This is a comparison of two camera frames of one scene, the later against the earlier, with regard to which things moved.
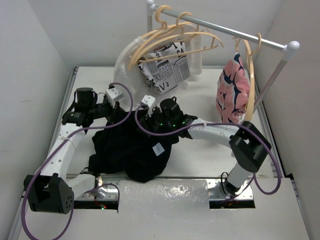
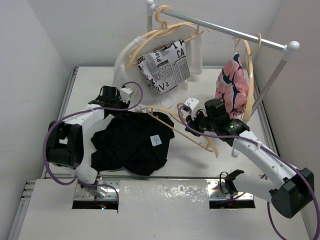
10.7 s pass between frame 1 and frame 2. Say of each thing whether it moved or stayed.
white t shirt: stayed
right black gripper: moved
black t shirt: moved
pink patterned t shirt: stayed
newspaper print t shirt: stayed
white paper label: moved
